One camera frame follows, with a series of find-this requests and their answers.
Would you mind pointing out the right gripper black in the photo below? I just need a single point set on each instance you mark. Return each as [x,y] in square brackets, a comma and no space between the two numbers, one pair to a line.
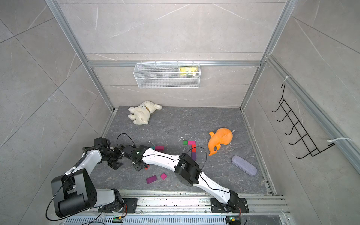
[137,167]

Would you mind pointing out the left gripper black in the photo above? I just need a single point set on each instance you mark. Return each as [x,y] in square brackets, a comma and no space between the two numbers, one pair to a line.
[113,164]

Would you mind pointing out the purple rectangular block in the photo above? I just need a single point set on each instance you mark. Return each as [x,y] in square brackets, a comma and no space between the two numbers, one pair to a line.
[151,179]
[194,156]

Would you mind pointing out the pink rectangular block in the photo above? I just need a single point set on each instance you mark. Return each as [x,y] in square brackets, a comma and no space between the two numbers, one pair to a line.
[159,148]

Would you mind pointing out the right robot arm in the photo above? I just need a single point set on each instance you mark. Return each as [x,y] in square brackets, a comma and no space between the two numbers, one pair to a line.
[188,173]

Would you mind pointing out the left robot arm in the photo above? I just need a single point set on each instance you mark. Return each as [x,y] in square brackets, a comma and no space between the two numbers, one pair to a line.
[74,191]

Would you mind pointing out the pink cube block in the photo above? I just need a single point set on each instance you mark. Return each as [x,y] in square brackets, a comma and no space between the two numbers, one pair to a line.
[163,176]

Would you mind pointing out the white plush dog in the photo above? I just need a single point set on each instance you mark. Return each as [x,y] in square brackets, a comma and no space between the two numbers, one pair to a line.
[140,115]

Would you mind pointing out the orange plush toy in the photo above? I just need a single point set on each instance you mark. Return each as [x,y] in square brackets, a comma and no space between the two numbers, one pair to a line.
[223,136]

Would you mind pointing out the yellow sponge in basket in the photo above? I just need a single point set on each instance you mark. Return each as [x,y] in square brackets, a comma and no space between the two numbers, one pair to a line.
[188,70]

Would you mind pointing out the purple glasses case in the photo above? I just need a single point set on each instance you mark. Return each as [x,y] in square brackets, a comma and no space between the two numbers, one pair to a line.
[244,165]

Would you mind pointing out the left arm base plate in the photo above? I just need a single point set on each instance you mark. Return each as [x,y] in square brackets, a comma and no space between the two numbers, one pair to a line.
[129,206]

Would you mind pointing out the metal rail frame front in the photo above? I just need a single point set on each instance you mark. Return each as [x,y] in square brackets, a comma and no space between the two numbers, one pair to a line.
[193,208]

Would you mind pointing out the white wire mesh basket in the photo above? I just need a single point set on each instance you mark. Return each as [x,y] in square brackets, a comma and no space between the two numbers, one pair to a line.
[156,75]

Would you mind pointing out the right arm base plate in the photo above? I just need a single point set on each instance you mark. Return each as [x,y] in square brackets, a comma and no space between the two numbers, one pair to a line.
[240,205]

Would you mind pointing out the black wire hook rack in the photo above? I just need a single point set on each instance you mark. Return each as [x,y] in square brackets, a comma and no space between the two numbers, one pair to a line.
[298,128]

